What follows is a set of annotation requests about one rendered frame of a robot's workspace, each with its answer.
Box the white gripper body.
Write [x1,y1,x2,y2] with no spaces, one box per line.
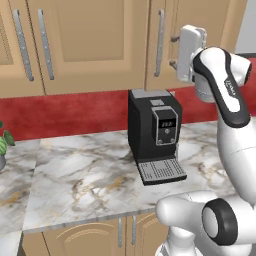
[176,24,203,84]

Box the tan base cabinet door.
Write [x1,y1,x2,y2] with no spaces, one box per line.
[41,217,127,256]
[125,211,172,256]

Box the black coffee machine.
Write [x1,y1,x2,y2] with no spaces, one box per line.
[127,88,188,187]

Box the green potted plant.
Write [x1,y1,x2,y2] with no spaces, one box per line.
[0,121,16,173]

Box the silver wall cabinet handle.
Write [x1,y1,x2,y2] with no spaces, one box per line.
[12,8,35,82]
[37,8,56,81]
[153,8,166,78]

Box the tan wall cabinet door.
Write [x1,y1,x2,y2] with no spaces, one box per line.
[0,0,46,100]
[25,0,150,97]
[144,0,248,92]

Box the silver base cabinet handle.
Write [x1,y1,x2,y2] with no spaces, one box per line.
[117,217,124,249]
[131,214,138,246]

